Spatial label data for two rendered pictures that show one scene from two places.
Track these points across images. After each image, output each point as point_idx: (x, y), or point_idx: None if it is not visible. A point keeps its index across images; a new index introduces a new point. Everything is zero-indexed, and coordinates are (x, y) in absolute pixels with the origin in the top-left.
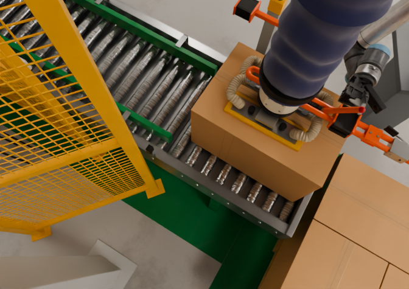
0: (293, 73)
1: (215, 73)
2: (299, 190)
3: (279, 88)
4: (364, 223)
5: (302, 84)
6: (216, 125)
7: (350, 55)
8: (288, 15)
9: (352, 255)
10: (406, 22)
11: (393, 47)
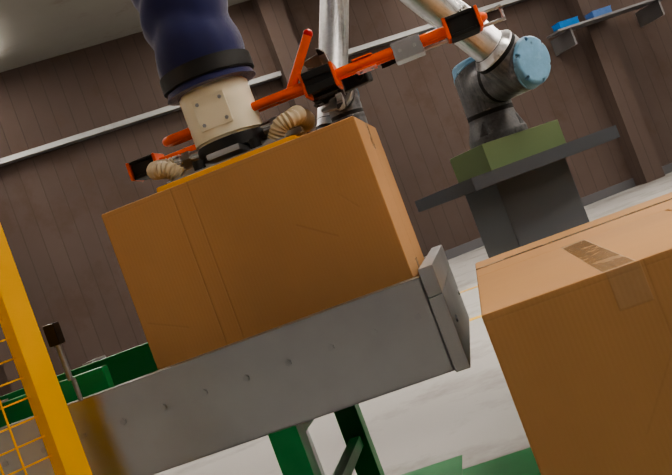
0: (175, 9)
1: None
2: (366, 199)
3: (184, 55)
4: (577, 236)
5: (199, 20)
6: (152, 197)
7: None
8: None
9: (590, 239)
10: (343, 65)
11: (440, 202)
